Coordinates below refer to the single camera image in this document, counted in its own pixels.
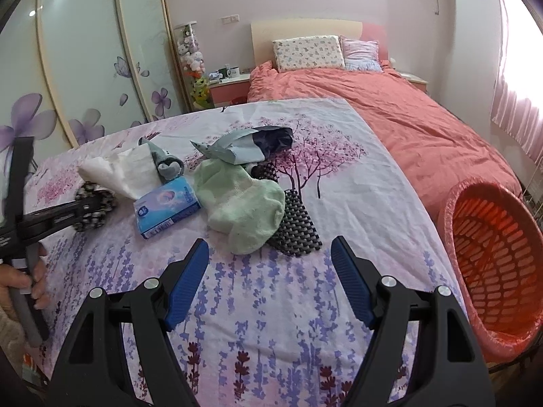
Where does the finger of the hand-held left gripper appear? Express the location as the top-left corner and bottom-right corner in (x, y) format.
(25, 197), (113, 239)

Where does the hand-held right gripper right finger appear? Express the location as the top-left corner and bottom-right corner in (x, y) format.
(330, 235), (497, 407)

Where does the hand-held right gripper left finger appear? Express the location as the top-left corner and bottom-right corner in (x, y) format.
(49, 238), (210, 407)

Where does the blue tissue pack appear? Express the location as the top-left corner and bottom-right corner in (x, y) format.
(133, 177), (202, 240)

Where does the orange plastic laundry basket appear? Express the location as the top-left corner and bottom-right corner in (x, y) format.
(437, 180), (543, 363)

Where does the navy and grey-blue packet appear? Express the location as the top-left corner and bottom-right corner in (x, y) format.
(190, 126), (294, 166)

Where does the person's left forearm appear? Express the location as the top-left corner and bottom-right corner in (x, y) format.
(0, 301), (27, 376)

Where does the person's left hand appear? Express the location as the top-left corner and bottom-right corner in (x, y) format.
(0, 244), (49, 311)

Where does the black woven mat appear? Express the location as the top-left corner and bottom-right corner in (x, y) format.
(250, 163), (324, 257)

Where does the light green cloth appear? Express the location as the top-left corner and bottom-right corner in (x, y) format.
(193, 159), (286, 256)

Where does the floral pink purple tablecloth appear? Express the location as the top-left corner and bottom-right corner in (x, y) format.
(25, 97), (471, 407)

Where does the grey penguin sock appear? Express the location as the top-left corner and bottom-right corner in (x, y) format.
(140, 136), (186, 183)

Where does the floral sliding door wardrobe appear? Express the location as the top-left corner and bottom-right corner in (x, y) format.
(0, 0), (191, 149)

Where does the coral duvet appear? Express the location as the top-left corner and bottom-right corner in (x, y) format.
(247, 60), (522, 230)

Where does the green plush toy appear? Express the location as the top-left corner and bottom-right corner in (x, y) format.
(191, 77), (211, 108)

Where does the pink nightstand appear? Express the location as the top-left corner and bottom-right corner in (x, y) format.
(208, 72), (252, 108)

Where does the clear tube of plush toys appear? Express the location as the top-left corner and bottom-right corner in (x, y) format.
(174, 22), (213, 111)

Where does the cream nightstand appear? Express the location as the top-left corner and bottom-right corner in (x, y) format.
(399, 71), (428, 94)

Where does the pink striped pillow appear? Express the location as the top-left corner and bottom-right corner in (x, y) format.
(339, 36), (382, 72)

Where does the white floral pillow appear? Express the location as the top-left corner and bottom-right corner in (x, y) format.
(272, 35), (346, 73)

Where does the cream pink headboard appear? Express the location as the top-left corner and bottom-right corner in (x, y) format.
(250, 19), (389, 69)

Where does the pink curtain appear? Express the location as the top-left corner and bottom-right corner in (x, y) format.
(490, 0), (543, 157)

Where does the white wire rack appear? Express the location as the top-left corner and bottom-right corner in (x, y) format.
(524, 178), (543, 223)

